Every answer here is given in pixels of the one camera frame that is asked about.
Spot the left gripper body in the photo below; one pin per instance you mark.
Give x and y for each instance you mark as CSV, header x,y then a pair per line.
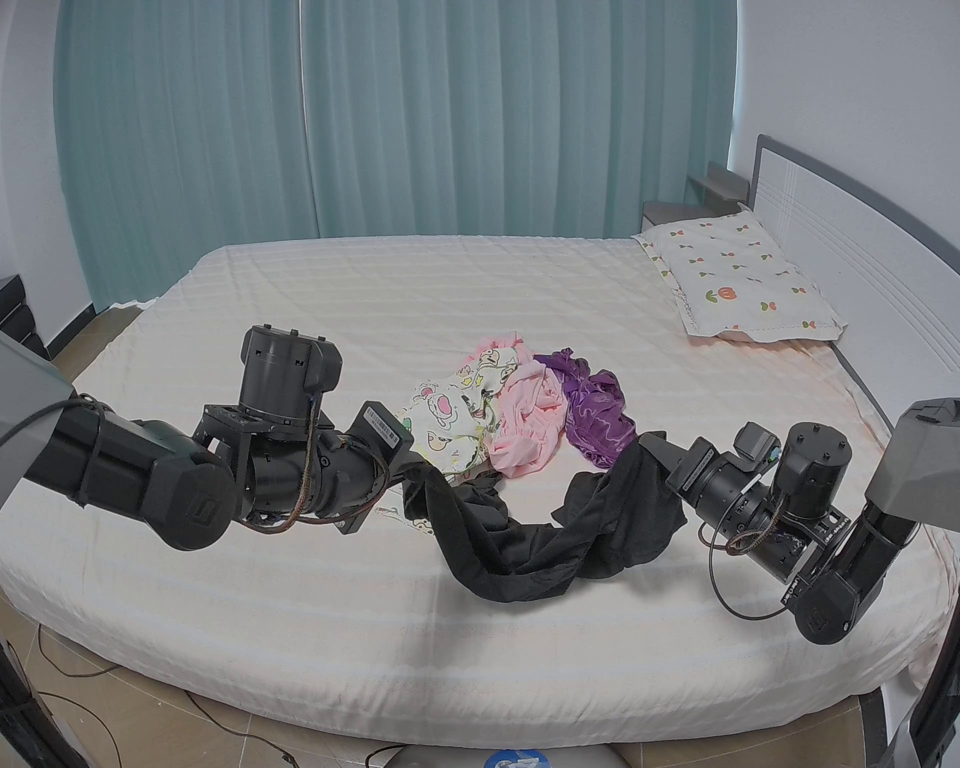
x,y
330,472

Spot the bed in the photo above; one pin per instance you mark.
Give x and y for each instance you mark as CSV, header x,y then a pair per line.
x,y
300,315

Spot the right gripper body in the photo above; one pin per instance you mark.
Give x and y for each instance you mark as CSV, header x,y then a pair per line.
x,y
724,495

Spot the dark grey chest of drawers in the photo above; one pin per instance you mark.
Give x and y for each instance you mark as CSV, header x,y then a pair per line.
x,y
15,315

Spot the white printed pyjama top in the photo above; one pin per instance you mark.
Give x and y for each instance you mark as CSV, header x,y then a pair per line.
x,y
442,420

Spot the white printed pillow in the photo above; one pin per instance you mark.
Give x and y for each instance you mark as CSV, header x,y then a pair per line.
x,y
735,270

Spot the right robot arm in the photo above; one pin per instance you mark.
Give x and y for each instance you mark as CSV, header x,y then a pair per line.
x,y
907,457

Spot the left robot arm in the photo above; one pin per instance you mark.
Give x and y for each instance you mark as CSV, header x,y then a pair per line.
x,y
112,457

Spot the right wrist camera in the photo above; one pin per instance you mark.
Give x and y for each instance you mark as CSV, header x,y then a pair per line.
x,y
756,444

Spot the black shirt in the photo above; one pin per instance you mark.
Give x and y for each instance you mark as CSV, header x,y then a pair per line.
x,y
525,555

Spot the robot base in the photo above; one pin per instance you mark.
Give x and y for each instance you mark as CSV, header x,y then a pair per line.
x,y
487,757

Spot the pink garment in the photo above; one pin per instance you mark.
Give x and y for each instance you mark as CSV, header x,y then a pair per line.
x,y
532,420

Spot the purple garment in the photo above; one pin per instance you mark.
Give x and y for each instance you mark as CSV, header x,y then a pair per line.
x,y
592,420

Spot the grey bedside table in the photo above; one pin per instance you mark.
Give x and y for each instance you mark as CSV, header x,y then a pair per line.
x,y
667,214

